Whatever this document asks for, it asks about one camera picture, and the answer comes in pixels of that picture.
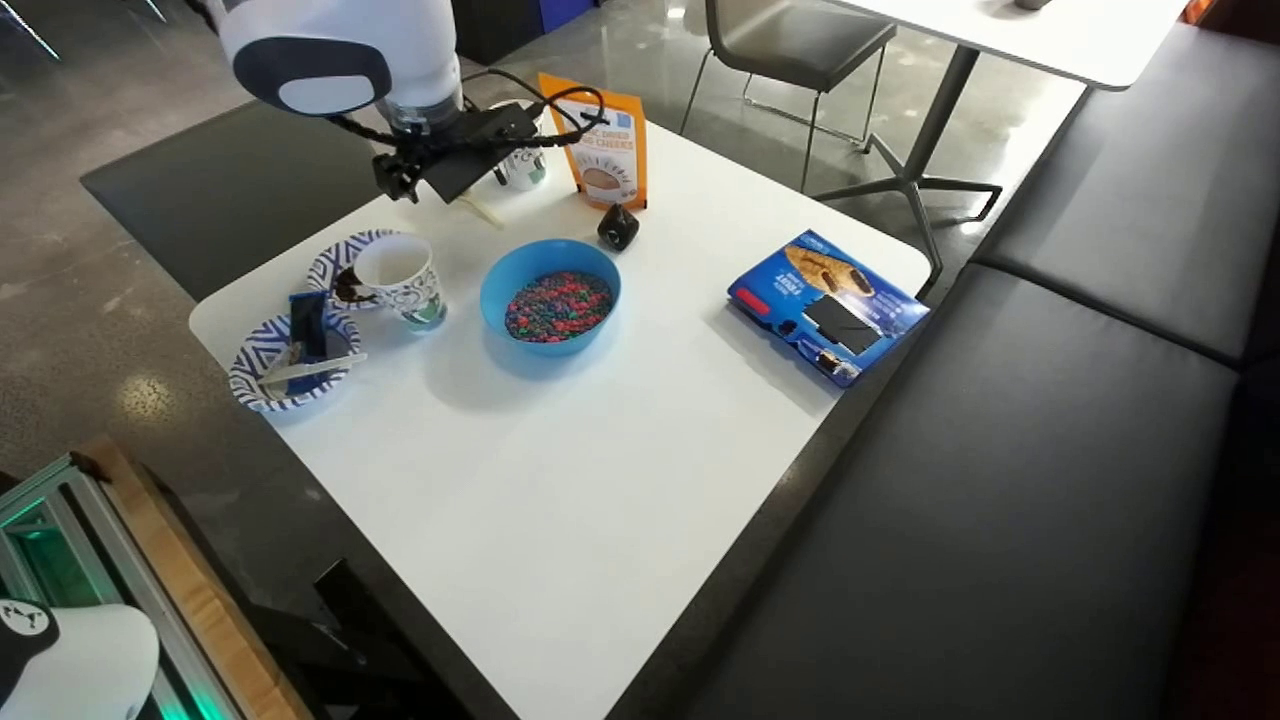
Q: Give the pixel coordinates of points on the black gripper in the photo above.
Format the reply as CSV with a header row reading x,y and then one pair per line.
x,y
472,151

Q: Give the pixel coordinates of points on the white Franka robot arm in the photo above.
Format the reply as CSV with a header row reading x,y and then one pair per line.
x,y
333,40

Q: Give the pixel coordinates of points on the patterned paper cup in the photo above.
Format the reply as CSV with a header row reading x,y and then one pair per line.
x,y
402,280

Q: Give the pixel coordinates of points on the colorful candies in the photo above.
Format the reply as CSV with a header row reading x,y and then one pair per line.
x,y
562,306

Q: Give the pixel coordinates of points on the blue patterned paper plate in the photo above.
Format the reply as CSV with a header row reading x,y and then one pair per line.
x,y
253,375
326,257

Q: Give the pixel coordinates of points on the blue plastic bowl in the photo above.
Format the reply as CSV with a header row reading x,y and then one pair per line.
x,y
526,348

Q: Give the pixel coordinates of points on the dark floor mat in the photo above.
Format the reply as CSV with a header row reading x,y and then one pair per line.
x,y
225,192

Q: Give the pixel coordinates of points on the white plastic knife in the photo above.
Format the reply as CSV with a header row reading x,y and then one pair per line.
x,y
305,375

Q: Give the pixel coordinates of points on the blue cookie box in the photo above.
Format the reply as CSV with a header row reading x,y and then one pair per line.
x,y
826,310

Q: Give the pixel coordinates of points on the wooden framed cart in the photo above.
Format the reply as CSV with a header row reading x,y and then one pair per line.
x,y
202,602

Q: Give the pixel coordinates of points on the white side table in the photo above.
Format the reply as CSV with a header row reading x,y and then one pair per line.
x,y
1054,32

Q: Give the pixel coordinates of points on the black and brown bench sofa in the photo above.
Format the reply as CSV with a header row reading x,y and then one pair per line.
x,y
1040,464

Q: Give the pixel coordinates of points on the black metal frame chair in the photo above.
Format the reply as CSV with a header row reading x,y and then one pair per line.
x,y
802,32

